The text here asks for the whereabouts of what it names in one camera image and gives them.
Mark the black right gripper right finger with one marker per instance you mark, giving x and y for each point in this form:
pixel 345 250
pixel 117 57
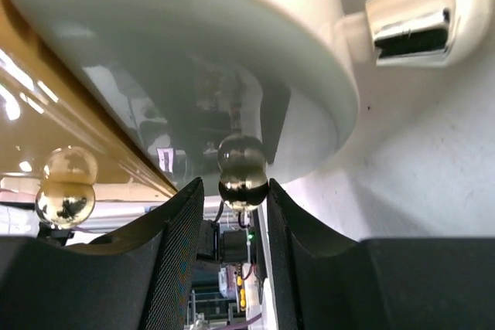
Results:
pixel 325 280

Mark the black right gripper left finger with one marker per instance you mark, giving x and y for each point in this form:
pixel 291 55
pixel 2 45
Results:
pixel 136 277

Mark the yellow drawer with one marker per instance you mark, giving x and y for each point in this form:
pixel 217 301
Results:
pixel 59 147

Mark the cream round drawer cabinet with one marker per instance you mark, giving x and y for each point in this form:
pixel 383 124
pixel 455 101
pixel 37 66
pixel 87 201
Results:
pixel 411 33

